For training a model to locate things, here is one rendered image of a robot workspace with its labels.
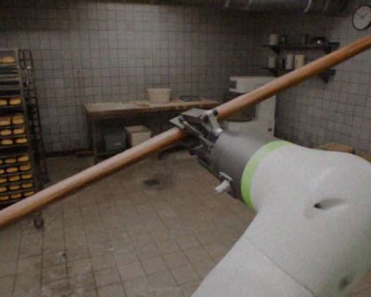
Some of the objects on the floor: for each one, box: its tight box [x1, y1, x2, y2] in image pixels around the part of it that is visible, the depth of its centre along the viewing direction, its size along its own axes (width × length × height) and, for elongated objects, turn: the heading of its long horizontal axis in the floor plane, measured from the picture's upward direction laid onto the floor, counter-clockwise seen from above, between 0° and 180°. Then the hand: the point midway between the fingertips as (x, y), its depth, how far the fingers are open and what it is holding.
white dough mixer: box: [222, 76, 277, 136], centre depth 554 cm, size 92×59×132 cm, turn 112°
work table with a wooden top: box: [83, 97, 220, 165], centre depth 538 cm, size 220×80×90 cm, turn 112°
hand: (186, 131), depth 60 cm, fingers closed on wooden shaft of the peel, 3 cm apart
